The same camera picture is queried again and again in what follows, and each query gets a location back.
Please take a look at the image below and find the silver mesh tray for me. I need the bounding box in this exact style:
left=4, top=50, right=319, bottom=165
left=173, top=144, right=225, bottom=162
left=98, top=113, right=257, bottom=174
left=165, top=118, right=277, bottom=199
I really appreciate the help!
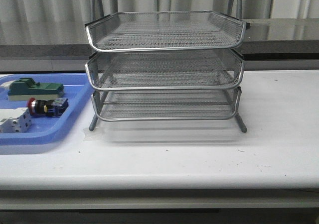
left=85, top=49, right=245, bottom=91
left=91, top=88, right=241, bottom=121
left=85, top=10, right=246, bottom=53

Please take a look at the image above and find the red emergency stop push button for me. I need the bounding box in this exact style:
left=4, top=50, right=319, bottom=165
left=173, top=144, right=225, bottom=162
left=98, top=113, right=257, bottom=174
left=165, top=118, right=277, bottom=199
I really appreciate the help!
left=27, top=98, right=69, bottom=117

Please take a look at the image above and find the blue plastic tray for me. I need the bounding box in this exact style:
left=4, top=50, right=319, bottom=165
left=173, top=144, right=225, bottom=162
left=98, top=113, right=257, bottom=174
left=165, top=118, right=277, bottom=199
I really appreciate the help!
left=0, top=73, right=93, bottom=145

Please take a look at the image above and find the grey stone counter ledge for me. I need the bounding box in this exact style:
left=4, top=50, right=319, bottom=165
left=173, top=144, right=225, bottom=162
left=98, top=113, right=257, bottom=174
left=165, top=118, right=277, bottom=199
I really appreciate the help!
left=0, top=18, right=319, bottom=60

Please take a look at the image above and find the white pleated curtain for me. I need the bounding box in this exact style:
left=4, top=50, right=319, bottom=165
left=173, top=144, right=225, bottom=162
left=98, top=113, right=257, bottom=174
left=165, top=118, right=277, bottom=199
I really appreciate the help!
left=0, top=0, right=319, bottom=23

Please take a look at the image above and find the green terminal block component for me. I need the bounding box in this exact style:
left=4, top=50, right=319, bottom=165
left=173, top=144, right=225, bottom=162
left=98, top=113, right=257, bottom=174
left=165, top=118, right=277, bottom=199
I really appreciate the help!
left=7, top=78, right=64, bottom=101

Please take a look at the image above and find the small white component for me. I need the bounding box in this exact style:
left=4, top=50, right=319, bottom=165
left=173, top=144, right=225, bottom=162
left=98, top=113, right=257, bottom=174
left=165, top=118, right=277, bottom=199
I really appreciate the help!
left=0, top=81, right=13, bottom=90

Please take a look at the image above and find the grey metal rack frame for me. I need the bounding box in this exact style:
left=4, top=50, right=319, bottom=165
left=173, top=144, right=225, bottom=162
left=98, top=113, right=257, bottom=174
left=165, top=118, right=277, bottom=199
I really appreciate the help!
left=90, top=0, right=247, bottom=132

